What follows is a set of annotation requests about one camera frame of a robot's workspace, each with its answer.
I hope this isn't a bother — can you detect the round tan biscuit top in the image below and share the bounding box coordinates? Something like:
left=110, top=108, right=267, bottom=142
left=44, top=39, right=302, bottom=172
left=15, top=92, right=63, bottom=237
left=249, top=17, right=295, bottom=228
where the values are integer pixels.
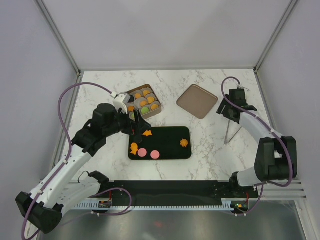
left=139, top=100, right=148, bottom=107

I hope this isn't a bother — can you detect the purple cable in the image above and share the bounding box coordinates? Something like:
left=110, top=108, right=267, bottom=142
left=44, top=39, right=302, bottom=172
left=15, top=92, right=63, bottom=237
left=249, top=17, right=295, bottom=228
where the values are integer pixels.
left=21, top=82, right=115, bottom=240
left=221, top=76, right=294, bottom=218

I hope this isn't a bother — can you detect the pink macaron right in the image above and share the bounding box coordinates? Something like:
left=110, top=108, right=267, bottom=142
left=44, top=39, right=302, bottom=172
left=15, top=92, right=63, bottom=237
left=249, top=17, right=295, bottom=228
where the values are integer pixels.
left=150, top=150, right=160, bottom=160

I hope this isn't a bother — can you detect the pink macaron left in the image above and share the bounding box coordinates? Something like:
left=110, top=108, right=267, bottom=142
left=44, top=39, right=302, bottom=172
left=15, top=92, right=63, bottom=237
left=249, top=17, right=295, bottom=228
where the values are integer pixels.
left=137, top=148, right=148, bottom=158

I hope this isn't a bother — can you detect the dark green tray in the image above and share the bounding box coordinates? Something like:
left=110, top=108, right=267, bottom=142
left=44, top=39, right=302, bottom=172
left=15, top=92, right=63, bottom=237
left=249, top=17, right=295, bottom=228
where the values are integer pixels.
left=128, top=126, right=192, bottom=161

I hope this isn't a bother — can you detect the orange fish cookie upper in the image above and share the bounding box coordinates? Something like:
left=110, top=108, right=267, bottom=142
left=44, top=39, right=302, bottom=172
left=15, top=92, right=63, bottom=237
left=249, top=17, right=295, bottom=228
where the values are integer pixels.
left=142, top=130, right=153, bottom=137

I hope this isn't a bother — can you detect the orange fish cookie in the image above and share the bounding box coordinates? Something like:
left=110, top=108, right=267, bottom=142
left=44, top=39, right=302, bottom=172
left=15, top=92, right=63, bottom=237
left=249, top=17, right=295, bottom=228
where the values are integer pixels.
left=130, top=142, right=139, bottom=155
left=142, top=130, right=153, bottom=137

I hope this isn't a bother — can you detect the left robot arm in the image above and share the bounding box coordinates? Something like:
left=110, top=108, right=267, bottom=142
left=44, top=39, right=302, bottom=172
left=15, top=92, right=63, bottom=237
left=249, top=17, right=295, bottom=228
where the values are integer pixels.
left=15, top=103, right=151, bottom=234

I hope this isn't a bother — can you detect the gold tin lid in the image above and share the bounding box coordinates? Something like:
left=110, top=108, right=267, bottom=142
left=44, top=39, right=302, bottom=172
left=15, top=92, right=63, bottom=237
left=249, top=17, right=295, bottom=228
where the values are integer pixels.
left=176, top=84, right=218, bottom=120

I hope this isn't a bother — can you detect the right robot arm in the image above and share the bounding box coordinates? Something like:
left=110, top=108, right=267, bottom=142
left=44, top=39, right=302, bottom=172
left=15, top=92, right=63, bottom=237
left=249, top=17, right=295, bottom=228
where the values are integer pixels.
left=217, top=88, right=298, bottom=198

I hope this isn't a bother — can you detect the round tan biscuit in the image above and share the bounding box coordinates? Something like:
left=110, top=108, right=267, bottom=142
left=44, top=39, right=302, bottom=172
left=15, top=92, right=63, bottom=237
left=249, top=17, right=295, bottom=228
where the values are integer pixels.
left=147, top=96, right=156, bottom=104
left=139, top=100, right=148, bottom=107
left=142, top=90, right=151, bottom=97

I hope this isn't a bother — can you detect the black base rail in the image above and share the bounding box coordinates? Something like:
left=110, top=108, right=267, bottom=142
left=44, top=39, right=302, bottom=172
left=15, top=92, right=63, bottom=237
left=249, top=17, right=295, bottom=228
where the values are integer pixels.
left=98, top=180, right=259, bottom=207

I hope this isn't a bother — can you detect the gold cookie tin box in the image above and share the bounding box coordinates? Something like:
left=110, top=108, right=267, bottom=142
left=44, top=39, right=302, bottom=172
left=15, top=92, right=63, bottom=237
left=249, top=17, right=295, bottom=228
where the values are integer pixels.
left=126, top=84, right=162, bottom=120

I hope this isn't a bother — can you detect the orange fish cookie lower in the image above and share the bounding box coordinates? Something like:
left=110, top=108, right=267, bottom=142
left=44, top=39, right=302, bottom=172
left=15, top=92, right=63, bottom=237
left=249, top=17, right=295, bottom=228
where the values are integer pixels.
left=130, top=142, right=139, bottom=155

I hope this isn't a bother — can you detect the orange flower cookie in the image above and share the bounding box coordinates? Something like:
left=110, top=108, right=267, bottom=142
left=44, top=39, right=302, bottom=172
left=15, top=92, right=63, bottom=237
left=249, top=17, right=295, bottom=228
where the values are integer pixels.
left=180, top=138, right=189, bottom=148

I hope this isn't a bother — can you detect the pink macaron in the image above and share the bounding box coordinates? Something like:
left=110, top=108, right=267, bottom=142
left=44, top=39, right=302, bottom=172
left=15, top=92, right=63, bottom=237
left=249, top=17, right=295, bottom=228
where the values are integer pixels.
left=150, top=150, right=160, bottom=160
left=137, top=148, right=148, bottom=158

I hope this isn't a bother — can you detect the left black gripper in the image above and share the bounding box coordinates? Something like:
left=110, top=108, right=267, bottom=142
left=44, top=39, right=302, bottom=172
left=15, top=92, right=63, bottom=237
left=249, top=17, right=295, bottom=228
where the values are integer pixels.
left=104, top=106, right=151, bottom=137

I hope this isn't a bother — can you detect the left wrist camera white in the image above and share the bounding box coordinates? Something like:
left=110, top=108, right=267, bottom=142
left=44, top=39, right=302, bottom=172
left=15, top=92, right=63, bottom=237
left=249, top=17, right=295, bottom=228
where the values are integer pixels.
left=111, top=91, right=135, bottom=114

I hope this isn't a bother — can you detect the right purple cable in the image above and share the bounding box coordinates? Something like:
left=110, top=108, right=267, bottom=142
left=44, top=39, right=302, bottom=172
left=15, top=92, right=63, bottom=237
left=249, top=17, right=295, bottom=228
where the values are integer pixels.
left=221, top=76, right=294, bottom=218

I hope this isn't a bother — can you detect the aluminium frame rail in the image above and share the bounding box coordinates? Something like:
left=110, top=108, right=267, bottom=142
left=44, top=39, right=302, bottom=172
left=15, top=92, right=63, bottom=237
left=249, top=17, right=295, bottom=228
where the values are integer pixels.
left=66, top=178, right=306, bottom=213

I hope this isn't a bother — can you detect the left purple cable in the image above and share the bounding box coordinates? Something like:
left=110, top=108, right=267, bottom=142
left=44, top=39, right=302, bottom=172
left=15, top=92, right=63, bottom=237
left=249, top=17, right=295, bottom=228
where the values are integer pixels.
left=21, top=82, right=115, bottom=240

